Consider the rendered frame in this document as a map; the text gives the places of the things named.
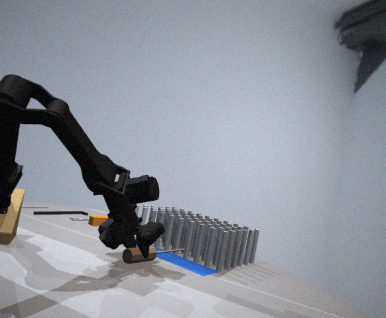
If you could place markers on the orange flat bar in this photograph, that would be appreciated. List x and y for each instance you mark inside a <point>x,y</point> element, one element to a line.
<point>97,220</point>

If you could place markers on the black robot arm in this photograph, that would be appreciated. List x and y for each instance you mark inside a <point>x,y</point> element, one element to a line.
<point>98,171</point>

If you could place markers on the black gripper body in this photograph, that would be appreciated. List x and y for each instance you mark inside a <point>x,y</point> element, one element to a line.
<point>145,234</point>

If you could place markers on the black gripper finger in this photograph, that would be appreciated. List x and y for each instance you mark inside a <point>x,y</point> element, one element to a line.
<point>143,248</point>
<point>128,242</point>

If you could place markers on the blue tape strip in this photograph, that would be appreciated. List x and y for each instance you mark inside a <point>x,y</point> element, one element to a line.
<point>187,264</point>

